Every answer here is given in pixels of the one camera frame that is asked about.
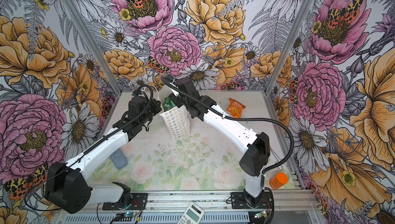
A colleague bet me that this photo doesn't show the orange bottle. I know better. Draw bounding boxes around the orange bottle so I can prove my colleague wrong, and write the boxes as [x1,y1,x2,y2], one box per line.
[269,172,289,189]

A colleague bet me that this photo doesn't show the metal wire clip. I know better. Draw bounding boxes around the metal wire clip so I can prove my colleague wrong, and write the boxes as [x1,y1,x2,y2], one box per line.
[270,149,289,172]

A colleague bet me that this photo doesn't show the white paper bag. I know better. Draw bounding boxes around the white paper bag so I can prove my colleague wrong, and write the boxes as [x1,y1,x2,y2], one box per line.
[158,86,191,139]

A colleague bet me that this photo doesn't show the blue grey oval case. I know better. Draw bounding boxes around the blue grey oval case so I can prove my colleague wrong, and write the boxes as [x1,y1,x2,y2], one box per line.
[110,149,128,169]

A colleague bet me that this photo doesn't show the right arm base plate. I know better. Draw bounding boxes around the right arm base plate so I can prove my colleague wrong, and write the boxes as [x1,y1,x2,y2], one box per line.
[230,191,274,210]

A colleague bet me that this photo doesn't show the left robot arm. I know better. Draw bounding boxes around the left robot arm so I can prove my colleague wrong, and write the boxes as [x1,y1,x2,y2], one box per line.
[44,90,161,214]

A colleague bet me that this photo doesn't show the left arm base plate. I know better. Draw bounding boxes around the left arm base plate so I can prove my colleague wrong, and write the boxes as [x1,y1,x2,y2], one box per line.
[102,193,148,211]

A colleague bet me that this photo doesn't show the aluminium front rail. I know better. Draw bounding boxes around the aluminium front rail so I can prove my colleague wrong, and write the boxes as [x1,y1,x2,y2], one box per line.
[52,189,320,214]

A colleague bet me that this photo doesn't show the green snack packet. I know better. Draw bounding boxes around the green snack packet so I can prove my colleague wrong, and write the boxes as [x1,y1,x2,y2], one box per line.
[162,97,176,111]

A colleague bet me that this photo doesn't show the white calculator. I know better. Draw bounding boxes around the white calculator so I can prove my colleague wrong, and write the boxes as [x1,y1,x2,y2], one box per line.
[178,201,205,224]

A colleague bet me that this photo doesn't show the green circuit board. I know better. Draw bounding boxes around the green circuit board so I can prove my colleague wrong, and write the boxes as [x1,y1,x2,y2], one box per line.
[115,212,142,222]

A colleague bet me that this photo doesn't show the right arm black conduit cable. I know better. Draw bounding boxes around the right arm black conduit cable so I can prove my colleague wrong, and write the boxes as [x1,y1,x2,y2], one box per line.
[160,75,295,174]

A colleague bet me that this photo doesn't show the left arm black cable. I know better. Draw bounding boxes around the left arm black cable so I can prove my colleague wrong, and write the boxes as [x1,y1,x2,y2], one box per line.
[24,84,155,212]

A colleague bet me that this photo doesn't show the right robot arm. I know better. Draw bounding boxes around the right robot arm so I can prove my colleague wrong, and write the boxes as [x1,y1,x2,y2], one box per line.
[163,78,271,208]

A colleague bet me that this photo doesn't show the orange red snack packet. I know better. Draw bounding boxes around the orange red snack packet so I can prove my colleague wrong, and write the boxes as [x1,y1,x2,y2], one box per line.
[226,98,246,118]

